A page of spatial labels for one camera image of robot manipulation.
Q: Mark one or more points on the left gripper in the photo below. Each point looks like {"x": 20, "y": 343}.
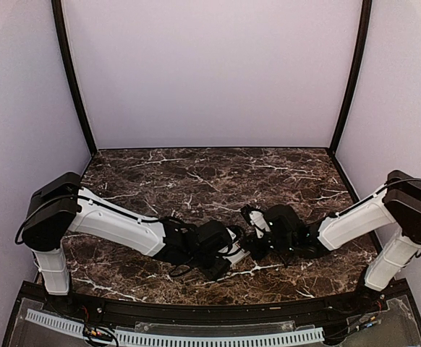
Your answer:
{"x": 211, "y": 273}

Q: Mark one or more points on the white slotted cable duct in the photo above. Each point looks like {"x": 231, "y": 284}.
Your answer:
{"x": 122, "y": 337}

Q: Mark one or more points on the right black frame post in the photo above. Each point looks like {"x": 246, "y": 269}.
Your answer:
{"x": 354, "y": 72}

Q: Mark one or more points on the white remote control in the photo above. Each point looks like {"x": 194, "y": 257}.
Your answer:
{"x": 236, "y": 255}

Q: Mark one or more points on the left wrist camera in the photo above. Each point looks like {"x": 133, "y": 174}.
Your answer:
{"x": 236, "y": 234}

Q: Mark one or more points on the black frame post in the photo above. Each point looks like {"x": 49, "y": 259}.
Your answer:
{"x": 69, "y": 68}
{"x": 354, "y": 72}

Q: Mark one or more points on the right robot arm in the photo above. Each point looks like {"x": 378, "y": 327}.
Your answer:
{"x": 397, "y": 201}

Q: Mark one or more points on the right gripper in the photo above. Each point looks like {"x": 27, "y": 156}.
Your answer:
{"x": 257, "y": 253}

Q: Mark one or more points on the black front rail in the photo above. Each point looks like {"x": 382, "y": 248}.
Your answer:
{"x": 317, "y": 311}

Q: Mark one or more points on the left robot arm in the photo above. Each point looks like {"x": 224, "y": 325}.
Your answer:
{"x": 65, "y": 205}

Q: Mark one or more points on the left black frame post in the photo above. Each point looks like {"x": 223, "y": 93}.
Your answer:
{"x": 69, "y": 68}

